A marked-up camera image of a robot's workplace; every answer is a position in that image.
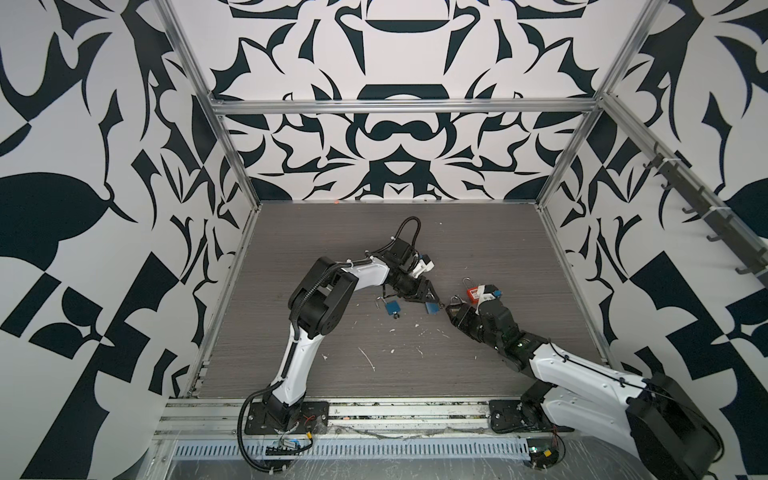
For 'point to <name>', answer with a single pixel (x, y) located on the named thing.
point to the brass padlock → (455, 300)
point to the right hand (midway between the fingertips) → (448, 310)
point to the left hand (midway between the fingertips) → (437, 296)
